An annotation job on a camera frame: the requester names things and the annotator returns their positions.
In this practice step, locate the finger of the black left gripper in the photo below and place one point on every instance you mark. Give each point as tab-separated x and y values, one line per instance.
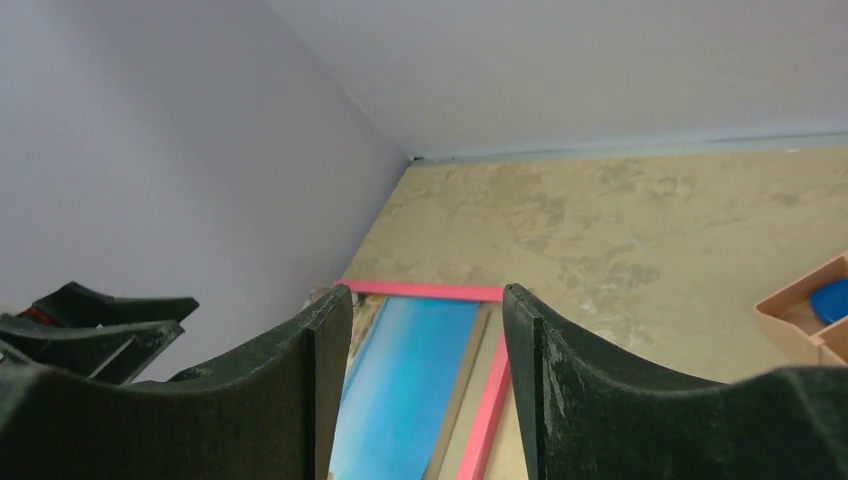
76	305
111	354

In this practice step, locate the beach landscape photo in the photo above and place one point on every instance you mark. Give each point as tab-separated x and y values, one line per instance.
397	393

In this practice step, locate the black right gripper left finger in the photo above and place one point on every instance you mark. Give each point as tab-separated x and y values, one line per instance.
266	409

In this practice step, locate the orange plastic desk organizer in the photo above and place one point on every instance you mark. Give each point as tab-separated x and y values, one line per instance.
788	319

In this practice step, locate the blue round lid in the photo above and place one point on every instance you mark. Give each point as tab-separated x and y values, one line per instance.
830	302

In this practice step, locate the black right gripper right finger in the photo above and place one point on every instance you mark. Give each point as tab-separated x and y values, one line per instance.
589	409

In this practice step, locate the pink picture frame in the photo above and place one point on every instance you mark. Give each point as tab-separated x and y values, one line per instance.
497	380

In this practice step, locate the brown cardboard backing board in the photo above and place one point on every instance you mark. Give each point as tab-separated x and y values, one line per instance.
466	393

